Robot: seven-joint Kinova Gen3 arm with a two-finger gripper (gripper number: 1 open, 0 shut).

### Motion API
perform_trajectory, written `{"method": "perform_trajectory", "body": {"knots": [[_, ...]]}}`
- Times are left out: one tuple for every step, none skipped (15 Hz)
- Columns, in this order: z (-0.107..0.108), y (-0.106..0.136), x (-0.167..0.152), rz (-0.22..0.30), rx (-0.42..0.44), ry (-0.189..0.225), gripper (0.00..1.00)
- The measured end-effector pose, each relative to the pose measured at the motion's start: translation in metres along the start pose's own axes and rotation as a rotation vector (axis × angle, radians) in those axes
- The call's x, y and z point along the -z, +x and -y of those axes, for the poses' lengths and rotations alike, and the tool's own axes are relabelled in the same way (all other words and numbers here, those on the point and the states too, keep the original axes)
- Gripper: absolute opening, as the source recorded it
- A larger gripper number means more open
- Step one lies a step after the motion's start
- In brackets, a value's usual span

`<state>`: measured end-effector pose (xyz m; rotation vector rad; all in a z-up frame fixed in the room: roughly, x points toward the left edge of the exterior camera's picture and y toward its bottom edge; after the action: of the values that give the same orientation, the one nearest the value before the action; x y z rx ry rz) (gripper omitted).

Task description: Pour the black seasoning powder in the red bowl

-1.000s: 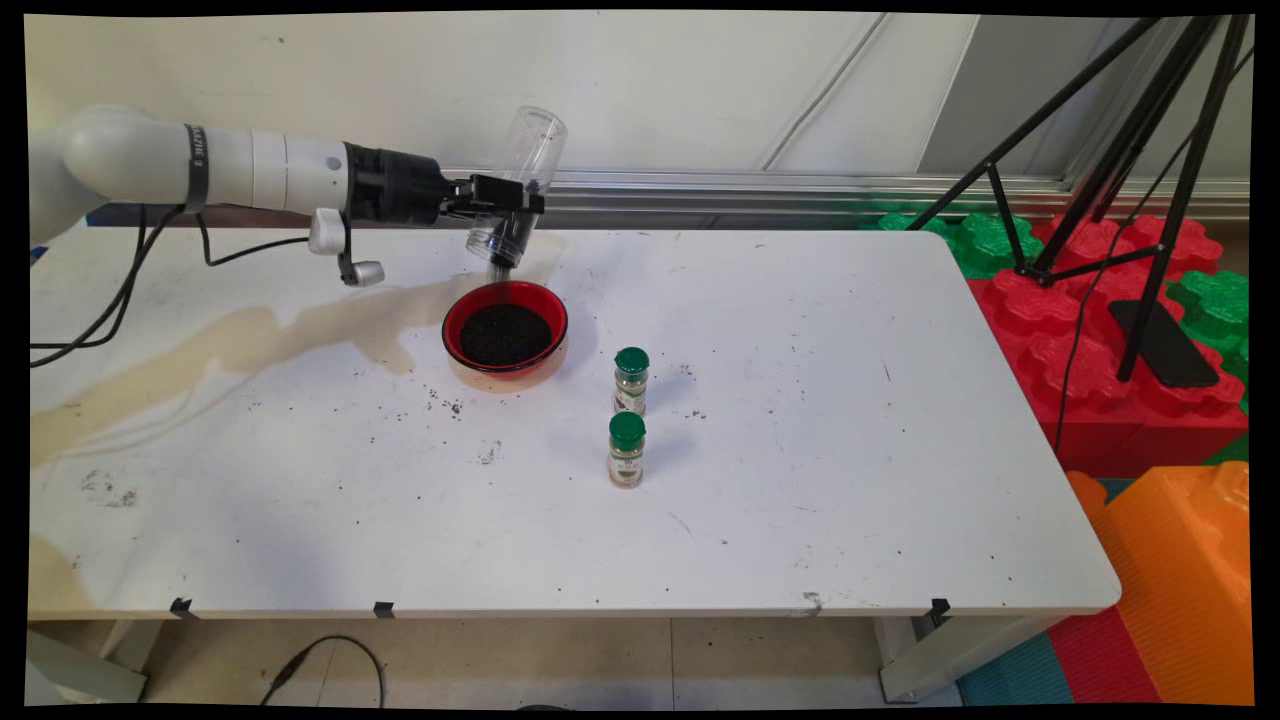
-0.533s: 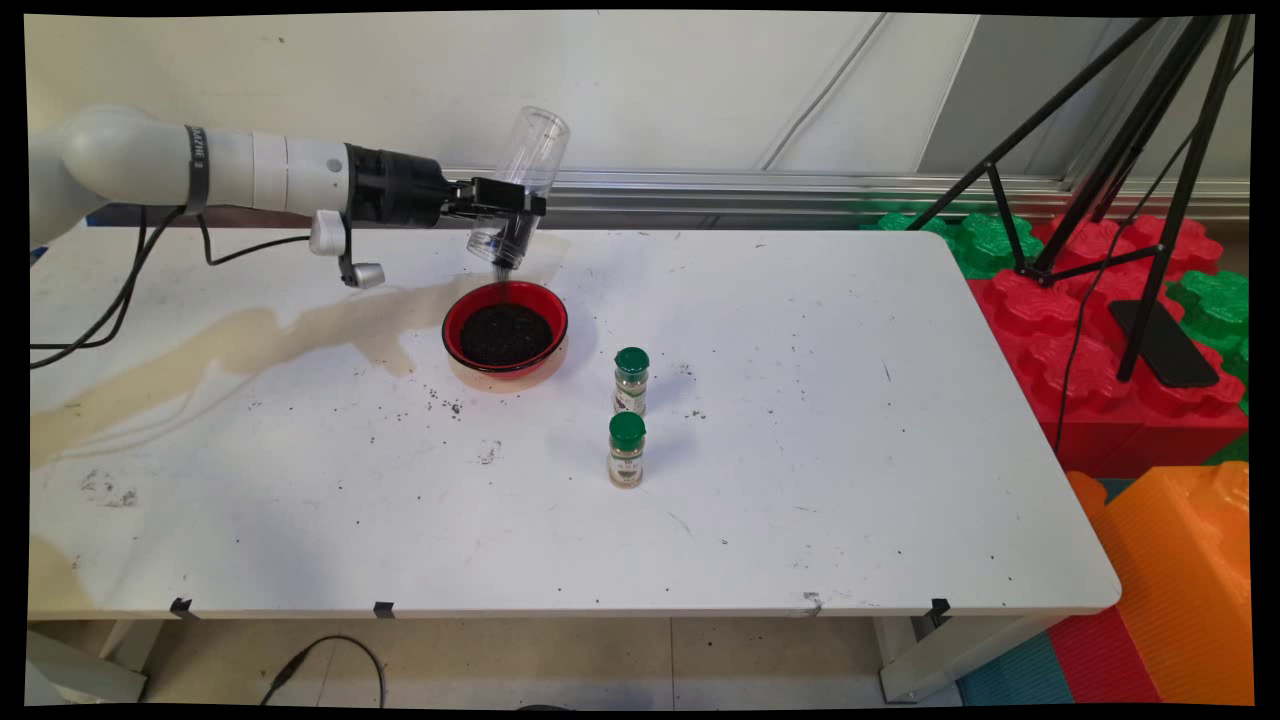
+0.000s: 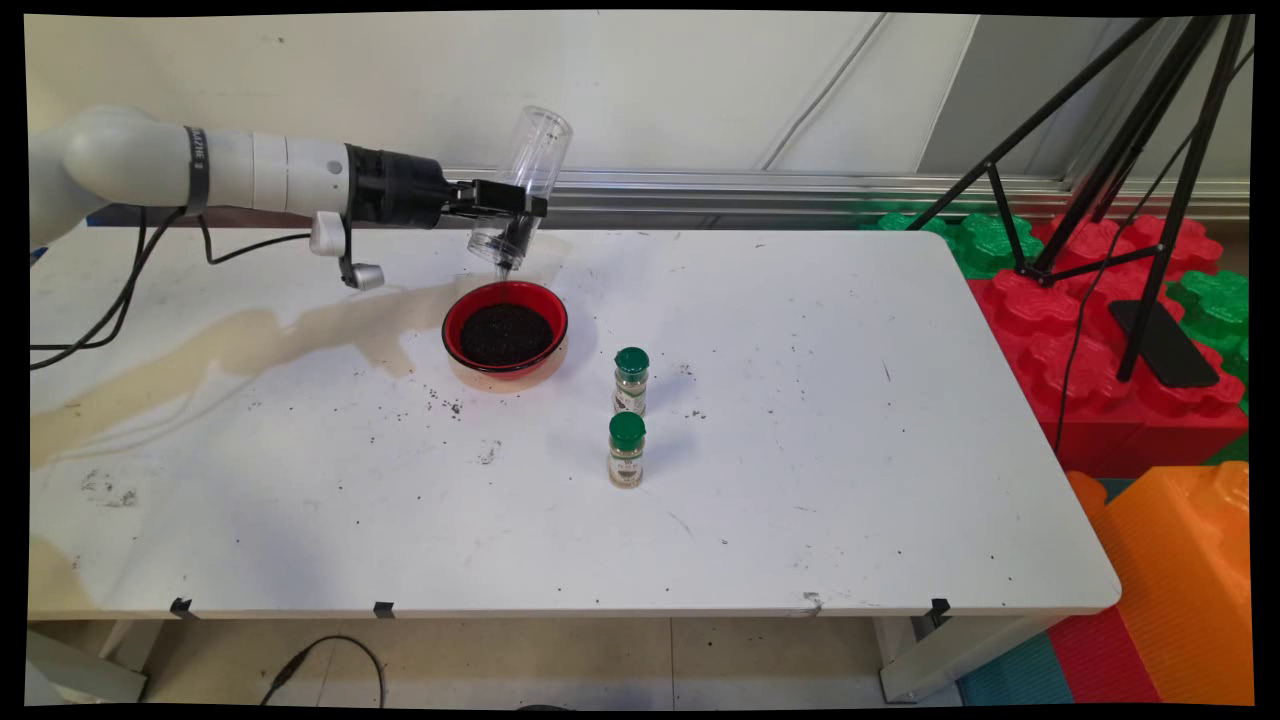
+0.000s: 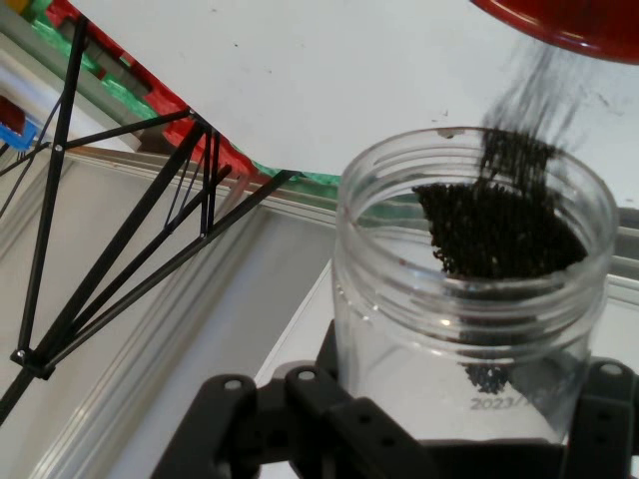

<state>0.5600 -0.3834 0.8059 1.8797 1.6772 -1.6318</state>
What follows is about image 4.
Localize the clear plastic jar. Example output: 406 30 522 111
331 124 620 445

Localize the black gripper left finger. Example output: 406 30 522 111
154 318 450 479

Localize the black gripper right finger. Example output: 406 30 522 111
563 356 639 479

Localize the blue shelf bar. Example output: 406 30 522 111
0 117 39 151

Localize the aluminium rail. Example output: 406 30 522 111
49 144 639 305

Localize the red bowl with black seeds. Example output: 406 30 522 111
468 0 639 66

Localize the black tripod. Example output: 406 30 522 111
0 17 306 425

